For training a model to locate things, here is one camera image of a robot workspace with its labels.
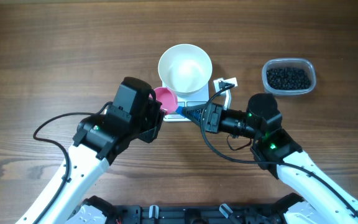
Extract pink scoop blue handle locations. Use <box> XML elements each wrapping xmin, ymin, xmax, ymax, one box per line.
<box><xmin>154</xmin><ymin>86</ymin><xmax>191</xmax><ymax>122</ymax></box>

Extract black beans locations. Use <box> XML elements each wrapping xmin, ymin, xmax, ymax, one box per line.
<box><xmin>267</xmin><ymin>67</ymin><xmax>311</xmax><ymax>90</ymax></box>

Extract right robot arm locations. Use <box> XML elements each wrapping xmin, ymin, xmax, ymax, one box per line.
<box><xmin>177</xmin><ymin>93</ymin><xmax>358</xmax><ymax>223</ymax></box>

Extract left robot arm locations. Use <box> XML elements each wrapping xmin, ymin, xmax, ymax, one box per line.
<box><xmin>18</xmin><ymin>77</ymin><xmax>164</xmax><ymax>223</ymax></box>

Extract white bowl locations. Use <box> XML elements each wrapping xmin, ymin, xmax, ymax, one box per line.
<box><xmin>157</xmin><ymin>44</ymin><xmax>213</xmax><ymax>96</ymax></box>

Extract clear plastic container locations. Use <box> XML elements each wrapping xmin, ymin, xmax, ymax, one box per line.
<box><xmin>262</xmin><ymin>58</ymin><xmax>316</xmax><ymax>96</ymax></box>

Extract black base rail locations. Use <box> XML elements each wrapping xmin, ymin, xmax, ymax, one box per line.
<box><xmin>66</xmin><ymin>193</ymin><xmax>311</xmax><ymax>224</ymax></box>

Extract black right camera cable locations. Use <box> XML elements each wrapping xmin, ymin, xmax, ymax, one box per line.
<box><xmin>199</xmin><ymin>81</ymin><xmax>358</xmax><ymax>224</ymax></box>

